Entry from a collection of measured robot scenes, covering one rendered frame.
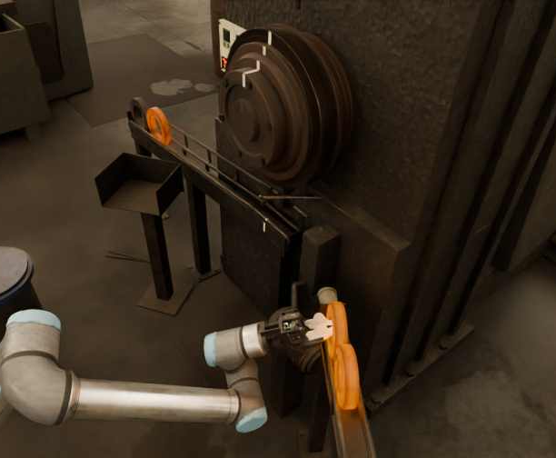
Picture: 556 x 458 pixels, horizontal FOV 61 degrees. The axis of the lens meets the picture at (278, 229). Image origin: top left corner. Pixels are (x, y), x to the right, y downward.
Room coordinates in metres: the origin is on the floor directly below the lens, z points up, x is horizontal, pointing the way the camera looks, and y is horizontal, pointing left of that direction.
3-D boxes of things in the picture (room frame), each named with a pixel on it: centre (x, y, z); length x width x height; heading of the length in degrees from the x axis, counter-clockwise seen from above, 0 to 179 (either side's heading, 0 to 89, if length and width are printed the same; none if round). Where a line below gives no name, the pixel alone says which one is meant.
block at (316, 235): (1.13, -0.14, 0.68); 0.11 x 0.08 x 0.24; 129
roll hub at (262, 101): (1.24, 0.09, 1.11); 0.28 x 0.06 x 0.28; 39
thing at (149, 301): (1.54, 0.55, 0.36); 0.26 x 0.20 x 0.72; 74
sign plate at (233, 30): (1.63, 0.15, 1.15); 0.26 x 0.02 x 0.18; 39
